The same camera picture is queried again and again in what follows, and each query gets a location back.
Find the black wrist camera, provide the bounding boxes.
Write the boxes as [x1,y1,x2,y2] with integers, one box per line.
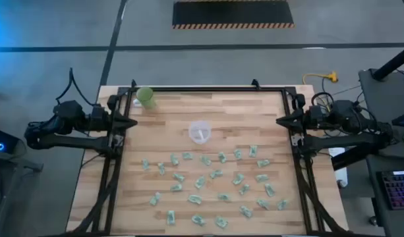
[106,94,119,112]
[292,93,306,111]

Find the dark keyboard desk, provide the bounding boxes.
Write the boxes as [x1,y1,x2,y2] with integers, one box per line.
[365,153,404,237]

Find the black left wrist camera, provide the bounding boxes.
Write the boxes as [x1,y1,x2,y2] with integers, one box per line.
[106,94,119,112]

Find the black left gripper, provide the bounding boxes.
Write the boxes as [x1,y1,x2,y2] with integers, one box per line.
[105,111,138,134]

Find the black pole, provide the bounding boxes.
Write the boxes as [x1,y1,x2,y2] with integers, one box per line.
[372,42,404,82]

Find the backlit black keyboard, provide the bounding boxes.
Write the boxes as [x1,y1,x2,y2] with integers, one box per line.
[380,169,404,211]

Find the black device with blue light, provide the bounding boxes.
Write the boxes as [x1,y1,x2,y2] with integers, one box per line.
[0,126,20,155]

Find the clear plastic cup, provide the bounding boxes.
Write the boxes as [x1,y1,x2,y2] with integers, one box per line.
[187,120,212,145]

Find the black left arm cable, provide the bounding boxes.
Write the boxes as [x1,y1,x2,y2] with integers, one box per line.
[55,67,99,108]

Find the grey equipment stand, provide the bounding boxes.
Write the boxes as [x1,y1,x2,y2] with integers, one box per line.
[0,149,44,237]

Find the green ceramic mug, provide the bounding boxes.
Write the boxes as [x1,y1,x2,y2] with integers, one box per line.
[132,86,158,111]

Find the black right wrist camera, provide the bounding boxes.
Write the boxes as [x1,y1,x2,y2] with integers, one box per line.
[292,93,306,111]

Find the black hazard-striped floor mat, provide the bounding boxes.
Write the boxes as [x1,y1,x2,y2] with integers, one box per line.
[171,0,295,30]

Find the yellow extension cord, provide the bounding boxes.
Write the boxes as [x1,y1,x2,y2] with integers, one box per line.
[302,70,339,85]

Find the grey desk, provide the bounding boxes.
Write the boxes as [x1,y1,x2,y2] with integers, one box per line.
[358,67,404,159]

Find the black metal table frame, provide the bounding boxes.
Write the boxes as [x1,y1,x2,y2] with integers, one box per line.
[72,86,346,236]

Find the black desk leg bar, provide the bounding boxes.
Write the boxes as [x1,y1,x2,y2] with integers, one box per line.
[331,141,380,172]

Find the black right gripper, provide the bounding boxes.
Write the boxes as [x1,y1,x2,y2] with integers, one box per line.
[275,111,309,134]

